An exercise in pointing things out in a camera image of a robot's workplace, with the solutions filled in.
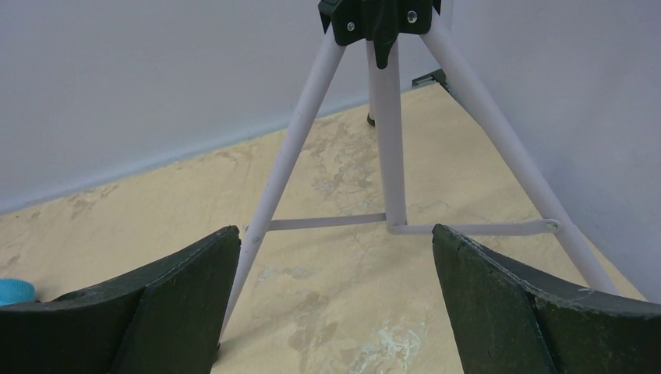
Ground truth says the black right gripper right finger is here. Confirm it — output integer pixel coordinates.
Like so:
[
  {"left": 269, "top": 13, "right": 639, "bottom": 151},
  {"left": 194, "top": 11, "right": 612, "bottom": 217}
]
[{"left": 433, "top": 224, "right": 660, "bottom": 373}]

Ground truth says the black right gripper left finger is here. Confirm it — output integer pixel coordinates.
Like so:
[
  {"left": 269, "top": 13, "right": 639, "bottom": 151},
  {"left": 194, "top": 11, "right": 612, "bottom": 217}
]
[{"left": 1, "top": 226, "right": 241, "bottom": 373}]

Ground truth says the blue toy microphone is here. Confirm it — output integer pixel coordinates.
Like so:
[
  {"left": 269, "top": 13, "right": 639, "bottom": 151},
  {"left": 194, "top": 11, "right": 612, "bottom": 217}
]
[{"left": 1, "top": 278, "right": 37, "bottom": 305}]

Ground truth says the white tripod stand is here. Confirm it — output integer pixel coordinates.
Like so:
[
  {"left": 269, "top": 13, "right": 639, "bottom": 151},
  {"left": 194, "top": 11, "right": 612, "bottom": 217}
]
[{"left": 226, "top": 1, "right": 617, "bottom": 316}]

